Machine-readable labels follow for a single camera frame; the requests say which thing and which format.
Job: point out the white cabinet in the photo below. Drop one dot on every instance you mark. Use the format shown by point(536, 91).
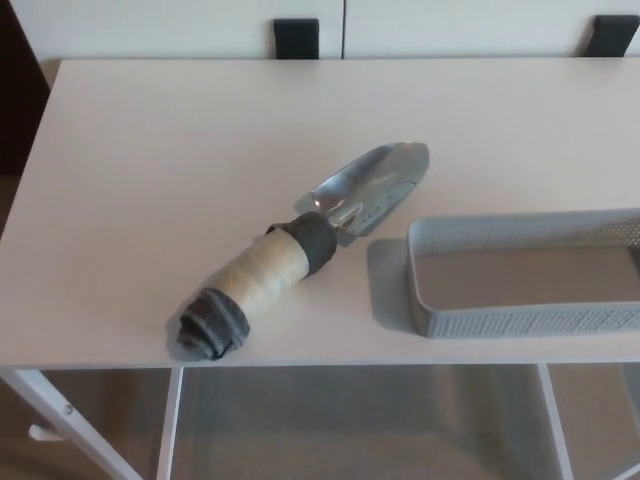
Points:
point(150, 25)

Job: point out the white desk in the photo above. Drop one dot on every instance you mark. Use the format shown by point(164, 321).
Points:
point(200, 125)

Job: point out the dark brown furniture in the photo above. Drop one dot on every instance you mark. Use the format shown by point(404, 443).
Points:
point(20, 100)

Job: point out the white desk hook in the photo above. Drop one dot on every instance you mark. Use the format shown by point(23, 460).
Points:
point(42, 433)

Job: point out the grey perforated container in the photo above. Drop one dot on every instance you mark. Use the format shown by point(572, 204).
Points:
point(525, 320)

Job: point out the grey mesh desk panel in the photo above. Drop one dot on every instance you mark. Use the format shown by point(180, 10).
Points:
point(350, 425)

